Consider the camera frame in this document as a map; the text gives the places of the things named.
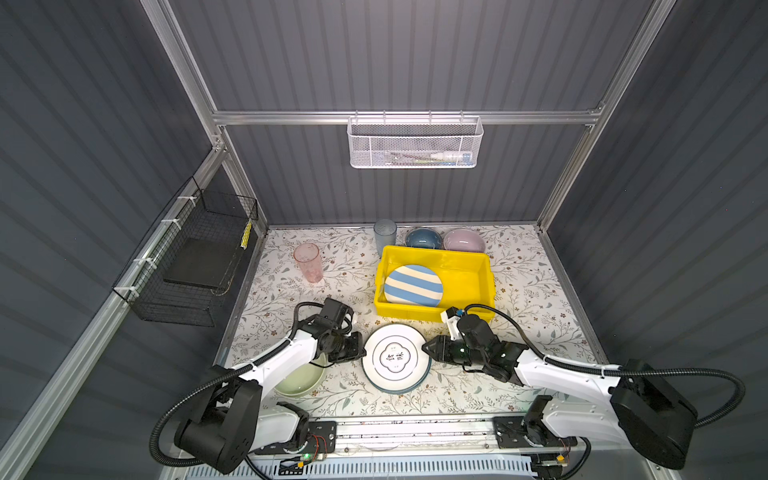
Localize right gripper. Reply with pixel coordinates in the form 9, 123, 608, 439
419, 333, 485, 367

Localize white plate teal rim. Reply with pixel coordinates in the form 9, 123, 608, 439
362, 324, 432, 395

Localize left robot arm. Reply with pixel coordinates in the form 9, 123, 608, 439
173, 312, 365, 474

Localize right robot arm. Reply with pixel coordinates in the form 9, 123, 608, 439
422, 333, 698, 470

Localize yellow plastic bin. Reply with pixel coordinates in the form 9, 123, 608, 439
374, 246, 496, 323

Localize light green bowl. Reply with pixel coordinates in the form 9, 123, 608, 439
275, 356, 328, 397

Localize floral table mat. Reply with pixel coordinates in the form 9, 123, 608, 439
225, 224, 607, 417

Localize pink plastic cup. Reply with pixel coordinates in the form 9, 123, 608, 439
293, 243, 323, 283

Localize lilac purple bowl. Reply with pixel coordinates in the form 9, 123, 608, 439
443, 228, 486, 253

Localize dark blue bowl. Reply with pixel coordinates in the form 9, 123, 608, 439
405, 228, 443, 249

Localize grey blue plastic cup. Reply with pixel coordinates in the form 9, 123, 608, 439
374, 219, 397, 256

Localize items in mesh basket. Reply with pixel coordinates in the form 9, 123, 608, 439
384, 151, 474, 167

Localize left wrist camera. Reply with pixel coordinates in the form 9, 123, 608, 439
320, 297, 354, 334

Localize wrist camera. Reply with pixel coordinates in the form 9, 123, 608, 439
320, 297, 354, 334
440, 307, 465, 341

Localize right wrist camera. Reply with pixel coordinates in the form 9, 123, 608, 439
440, 307, 465, 341

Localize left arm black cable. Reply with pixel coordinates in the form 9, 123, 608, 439
148, 301, 331, 468

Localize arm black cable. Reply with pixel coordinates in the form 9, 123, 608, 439
148, 301, 331, 468
463, 303, 746, 430

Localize aluminium front rail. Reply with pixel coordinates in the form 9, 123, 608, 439
173, 415, 655, 457

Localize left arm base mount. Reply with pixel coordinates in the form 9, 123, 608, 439
252, 421, 338, 456

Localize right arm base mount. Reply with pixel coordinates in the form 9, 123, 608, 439
492, 395, 578, 449

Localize black wire basket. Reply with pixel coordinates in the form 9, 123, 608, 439
113, 179, 259, 327

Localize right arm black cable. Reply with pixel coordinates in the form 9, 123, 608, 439
463, 303, 746, 430

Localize white wire mesh basket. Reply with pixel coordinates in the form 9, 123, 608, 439
346, 113, 484, 170

